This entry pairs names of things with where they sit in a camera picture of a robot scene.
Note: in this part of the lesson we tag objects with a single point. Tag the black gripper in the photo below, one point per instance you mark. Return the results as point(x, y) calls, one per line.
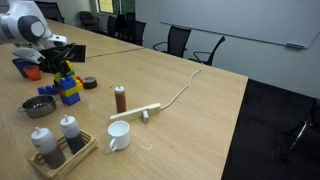
point(53, 55)

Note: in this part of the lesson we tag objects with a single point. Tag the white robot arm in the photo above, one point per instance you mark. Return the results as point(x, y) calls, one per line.
point(26, 26)

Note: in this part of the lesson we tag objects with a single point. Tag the wooden slat crate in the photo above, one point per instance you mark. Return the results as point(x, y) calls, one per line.
point(71, 163)

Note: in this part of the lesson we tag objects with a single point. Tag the blue cup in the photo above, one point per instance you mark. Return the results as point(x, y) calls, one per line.
point(19, 66)

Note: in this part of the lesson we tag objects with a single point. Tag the black utensil bin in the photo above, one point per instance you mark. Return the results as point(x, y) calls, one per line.
point(46, 69)

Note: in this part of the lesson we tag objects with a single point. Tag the blue and yellow block stack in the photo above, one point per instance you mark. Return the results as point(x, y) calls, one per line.
point(70, 99)

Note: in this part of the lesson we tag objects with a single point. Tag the white power strip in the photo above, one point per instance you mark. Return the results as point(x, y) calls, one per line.
point(133, 113)

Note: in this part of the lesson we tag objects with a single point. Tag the red-brown sauce bottle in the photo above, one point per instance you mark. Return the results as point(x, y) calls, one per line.
point(120, 101)

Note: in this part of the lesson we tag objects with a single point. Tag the squeeze bottle dark sauce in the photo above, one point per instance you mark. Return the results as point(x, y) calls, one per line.
point(74, 140)

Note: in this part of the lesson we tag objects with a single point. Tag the orange cup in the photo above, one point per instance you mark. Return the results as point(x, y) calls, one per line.
point(32, 73)

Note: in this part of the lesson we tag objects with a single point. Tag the black office chair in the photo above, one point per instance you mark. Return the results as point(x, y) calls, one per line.
point(213, 51)
point(88, 20)
point(111, 25)
point(53, 11)
point(306, 140)
point(176, 40)
point(138, 31)

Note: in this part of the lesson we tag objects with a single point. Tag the black flat tablet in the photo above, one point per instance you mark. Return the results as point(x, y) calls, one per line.
point(80, 53)

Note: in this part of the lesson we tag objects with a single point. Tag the yellow green red block stack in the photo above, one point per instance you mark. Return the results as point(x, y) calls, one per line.
point(69, 66)

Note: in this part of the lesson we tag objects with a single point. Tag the white mug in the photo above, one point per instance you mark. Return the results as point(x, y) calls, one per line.
point(120, 136)

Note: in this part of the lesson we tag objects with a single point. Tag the metal pot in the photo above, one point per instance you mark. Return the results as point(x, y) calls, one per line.
point(40, 108)

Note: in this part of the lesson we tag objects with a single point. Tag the squeeze bottle brown sauce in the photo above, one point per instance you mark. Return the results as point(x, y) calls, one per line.
point(51, 153)

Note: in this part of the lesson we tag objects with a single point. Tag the black tape roll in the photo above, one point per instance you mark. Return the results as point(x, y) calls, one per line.
point(89, 86)

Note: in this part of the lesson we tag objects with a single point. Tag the whiteboard eraser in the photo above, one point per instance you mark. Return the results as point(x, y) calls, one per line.
point(295, 45)

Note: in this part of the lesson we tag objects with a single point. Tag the white plug adapter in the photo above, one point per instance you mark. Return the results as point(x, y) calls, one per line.
point(145, 116)

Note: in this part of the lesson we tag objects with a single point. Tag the window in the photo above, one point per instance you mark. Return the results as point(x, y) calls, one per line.
point(110, 6)

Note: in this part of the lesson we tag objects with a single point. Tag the whiteboard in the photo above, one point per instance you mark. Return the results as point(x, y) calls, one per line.
point(240, 16)

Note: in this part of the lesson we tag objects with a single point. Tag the long blue building block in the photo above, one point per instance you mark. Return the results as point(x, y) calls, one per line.
point(46, 90)

